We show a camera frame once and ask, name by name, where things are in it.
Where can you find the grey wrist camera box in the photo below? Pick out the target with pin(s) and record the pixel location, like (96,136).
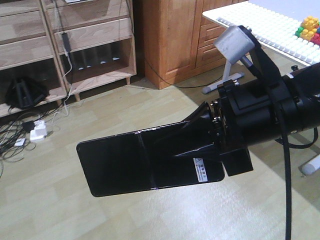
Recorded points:
(235,42)

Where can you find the wooden cabinet with drawers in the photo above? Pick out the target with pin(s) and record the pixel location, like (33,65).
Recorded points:
(174,41)

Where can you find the colourful toy bricks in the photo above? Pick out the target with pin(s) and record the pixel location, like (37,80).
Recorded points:
(309,30)

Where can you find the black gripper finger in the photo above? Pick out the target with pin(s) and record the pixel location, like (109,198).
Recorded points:
(192,137)

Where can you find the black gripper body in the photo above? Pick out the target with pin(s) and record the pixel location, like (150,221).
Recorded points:
(249,117)

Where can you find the white power strip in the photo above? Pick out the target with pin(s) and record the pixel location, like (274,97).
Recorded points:
(39,132)

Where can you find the grey table leg base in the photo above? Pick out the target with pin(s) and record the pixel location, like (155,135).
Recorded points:
(226,77)

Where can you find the black triangular stand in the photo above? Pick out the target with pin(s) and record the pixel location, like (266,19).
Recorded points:
(25,92)

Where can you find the black foldable phone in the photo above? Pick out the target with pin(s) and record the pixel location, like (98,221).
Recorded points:
(129,163)

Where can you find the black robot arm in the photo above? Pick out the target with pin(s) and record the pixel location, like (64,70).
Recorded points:
(296,97)

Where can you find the wooden shelf unit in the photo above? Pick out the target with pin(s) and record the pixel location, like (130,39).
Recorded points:
(70,46)

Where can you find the white studded building board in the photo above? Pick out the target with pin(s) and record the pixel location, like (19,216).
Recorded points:
(273,23)

